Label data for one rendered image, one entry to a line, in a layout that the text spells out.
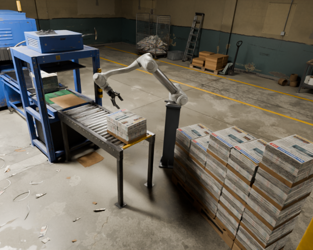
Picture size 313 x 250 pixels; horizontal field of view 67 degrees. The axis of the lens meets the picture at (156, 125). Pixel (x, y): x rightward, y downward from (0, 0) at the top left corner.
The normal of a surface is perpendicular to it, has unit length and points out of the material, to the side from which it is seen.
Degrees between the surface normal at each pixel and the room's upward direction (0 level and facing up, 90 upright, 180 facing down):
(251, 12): 90
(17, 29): 90
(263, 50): 90
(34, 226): 0
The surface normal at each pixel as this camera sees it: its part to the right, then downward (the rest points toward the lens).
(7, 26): 0.73, 0.36
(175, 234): 0.05, -0.88
